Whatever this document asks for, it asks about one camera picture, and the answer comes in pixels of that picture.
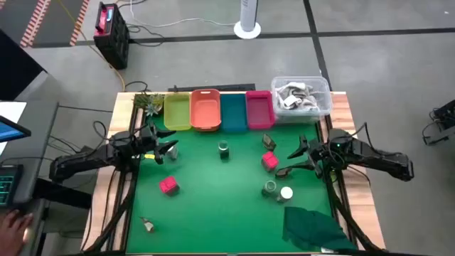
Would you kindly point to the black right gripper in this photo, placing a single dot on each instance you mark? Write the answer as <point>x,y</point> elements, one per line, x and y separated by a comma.
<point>320,156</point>

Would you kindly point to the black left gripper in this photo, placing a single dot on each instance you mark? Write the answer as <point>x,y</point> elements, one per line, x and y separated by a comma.
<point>149,144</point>

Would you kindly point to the white lid spice jar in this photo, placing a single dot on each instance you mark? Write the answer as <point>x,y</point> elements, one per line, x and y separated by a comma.
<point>173,152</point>
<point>285,193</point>

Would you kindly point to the pink spice box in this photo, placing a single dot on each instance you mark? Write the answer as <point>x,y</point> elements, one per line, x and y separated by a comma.
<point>168,185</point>
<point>269,160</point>

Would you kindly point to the green lid spice jar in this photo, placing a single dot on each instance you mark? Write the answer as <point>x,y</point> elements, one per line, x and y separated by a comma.
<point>269,187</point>
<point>223,148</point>

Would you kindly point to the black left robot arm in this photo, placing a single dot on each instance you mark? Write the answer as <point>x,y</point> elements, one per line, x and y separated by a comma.
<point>89,160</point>

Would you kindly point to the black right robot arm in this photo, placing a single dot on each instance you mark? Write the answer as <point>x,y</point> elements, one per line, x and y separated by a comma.
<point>373,156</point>

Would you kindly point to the yellow tag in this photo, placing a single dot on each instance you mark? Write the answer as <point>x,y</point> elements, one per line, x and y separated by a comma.
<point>150,156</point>

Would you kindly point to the yellow-green plastic bin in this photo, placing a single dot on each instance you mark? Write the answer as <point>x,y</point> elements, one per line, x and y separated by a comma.
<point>177,111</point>

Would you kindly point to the small artificial green plant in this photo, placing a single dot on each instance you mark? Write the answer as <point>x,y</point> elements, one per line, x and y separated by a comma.
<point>150,102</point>

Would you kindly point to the orange plastic bin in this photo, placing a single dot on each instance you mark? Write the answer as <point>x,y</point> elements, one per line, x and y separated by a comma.
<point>205,110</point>

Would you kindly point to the clear plastic storage box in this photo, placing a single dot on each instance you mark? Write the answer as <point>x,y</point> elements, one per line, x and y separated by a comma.
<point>321,99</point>

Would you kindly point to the grey white crumpled cloths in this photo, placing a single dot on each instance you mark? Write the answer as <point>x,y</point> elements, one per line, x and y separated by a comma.
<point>295,96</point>

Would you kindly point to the magenta plastic bin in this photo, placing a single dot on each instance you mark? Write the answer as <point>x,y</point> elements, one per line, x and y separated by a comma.
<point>259,109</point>

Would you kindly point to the black power strip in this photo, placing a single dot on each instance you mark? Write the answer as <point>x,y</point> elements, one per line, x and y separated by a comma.
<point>213,87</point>

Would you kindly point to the teal plastic bin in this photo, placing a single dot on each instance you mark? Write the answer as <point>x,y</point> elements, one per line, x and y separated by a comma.
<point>233,113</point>

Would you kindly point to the dark green folded cloth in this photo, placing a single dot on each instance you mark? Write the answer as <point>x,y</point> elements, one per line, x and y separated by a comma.
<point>313,231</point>

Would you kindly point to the green felt table mat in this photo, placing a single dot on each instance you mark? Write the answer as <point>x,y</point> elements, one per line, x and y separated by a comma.
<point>220,206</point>

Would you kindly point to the small grey spice packet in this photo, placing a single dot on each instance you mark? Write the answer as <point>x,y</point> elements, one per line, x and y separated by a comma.
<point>148,225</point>

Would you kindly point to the black crate with red tool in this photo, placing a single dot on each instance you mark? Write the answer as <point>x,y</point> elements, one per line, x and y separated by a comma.
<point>112,33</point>

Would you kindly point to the grey desk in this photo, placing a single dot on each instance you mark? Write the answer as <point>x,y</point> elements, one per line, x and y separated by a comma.
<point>39,142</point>

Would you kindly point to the white tower fan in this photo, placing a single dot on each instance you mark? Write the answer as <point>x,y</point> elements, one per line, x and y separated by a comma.
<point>247,17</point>

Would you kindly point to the computer monitor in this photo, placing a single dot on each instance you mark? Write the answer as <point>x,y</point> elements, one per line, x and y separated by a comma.
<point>12,129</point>

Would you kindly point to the white paper sheet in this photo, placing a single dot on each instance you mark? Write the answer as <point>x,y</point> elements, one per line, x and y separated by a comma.
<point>10,111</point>

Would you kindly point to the backlit keyboard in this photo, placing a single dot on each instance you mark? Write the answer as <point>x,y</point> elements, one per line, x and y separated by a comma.
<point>9,185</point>

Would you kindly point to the black panel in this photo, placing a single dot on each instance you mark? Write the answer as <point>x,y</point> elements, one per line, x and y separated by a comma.
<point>16,67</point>

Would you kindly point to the person's hand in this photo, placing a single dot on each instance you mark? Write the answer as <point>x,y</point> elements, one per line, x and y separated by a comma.
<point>14,231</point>

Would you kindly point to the black metal frame rail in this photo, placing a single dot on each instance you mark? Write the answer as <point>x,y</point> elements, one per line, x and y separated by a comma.
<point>113,217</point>
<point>350,217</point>

